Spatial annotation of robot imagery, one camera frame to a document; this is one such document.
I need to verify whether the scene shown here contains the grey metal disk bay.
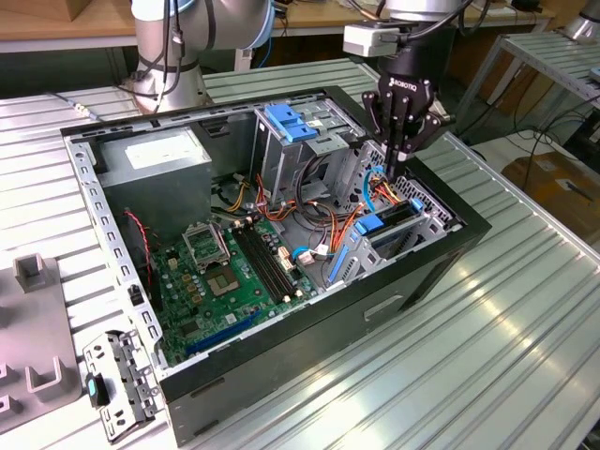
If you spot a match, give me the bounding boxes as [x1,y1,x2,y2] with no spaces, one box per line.
[322,138,463,292]

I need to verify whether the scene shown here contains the green motherboard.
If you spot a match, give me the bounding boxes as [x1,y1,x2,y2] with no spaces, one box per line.
[152,217,324,369]

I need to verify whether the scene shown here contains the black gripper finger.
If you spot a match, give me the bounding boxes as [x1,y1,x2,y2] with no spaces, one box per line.
[397,92,445,177]
[361,89,399,177]

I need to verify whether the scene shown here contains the large tan carton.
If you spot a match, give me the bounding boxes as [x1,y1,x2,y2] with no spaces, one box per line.
[480,60,562,118]

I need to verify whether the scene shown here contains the blue plastic drive latch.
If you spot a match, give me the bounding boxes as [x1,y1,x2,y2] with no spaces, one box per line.
[263,104,321,145]

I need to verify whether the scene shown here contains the hard disk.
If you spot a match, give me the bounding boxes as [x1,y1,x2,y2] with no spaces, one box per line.
[327,197,426,286]

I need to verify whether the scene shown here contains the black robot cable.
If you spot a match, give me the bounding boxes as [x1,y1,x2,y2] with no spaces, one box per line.
[135,0,185,109]

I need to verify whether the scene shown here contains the cardboard box with label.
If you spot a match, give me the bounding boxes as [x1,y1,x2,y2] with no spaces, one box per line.
[501,152,600,240]

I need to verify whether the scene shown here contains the grey power supply unit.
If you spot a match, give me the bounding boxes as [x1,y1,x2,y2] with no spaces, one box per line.
[96,127,215,240]

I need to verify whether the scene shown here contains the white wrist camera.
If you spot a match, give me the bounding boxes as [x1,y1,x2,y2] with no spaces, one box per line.
[342,22,402,58]

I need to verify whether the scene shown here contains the short light blue wire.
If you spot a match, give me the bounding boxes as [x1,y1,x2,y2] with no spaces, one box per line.
[291,246,338,260]

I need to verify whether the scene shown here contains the black open PC case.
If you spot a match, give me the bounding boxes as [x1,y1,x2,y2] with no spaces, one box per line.
[59,83,492,449]

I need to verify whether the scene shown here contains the black clip with blue tab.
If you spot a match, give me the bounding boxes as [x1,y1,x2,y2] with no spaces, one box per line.
[86,372,113,408]

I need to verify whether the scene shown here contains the blue expansion slot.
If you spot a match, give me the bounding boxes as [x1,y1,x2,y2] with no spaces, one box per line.
[186,311,262,356]

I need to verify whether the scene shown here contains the metal slat side table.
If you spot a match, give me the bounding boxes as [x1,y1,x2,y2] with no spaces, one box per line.
[448,31,600,137]

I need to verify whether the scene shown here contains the red black fan wire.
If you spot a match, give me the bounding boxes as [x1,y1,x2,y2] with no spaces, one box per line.
[122,209,156,301]

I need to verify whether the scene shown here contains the red orange disk power wire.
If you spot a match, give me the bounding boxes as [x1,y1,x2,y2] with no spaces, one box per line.
[368,175,418,207]

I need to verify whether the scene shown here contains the grey metal drive cage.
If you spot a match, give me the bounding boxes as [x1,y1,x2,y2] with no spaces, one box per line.
[250,97,371,207]

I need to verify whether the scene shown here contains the grey parts rack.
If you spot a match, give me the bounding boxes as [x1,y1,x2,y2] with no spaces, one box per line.
[0,252,84,435]

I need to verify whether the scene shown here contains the black cable with metal plug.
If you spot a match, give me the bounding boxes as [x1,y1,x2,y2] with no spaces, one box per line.
[46,91,93,121]

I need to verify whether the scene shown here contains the wooden desk with white frame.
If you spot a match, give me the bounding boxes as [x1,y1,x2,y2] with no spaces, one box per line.
[0,0,557,90]

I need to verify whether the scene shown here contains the orange black wire bundle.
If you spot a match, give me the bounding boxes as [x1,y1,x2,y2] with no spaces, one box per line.
[210,157,362,257]

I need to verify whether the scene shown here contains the blue SATA wire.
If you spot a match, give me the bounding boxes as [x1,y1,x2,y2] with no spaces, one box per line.
[360,163,395,215]

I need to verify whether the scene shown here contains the grey metal slot retainer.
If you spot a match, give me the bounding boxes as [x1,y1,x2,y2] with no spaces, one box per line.
[82,327,164,445]

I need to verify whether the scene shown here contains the black RAM slot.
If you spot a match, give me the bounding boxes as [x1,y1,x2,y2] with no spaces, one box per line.
[238,225,288,300]
[249,223,297,295]
[232,226,284,303]
[244,224,293,297]

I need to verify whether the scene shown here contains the metal socket cover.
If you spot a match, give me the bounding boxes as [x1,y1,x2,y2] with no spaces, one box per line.
[180,222,233,273]

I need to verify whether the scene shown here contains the CPU socket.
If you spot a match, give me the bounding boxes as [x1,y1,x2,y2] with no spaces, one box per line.
[202,264,243,299]

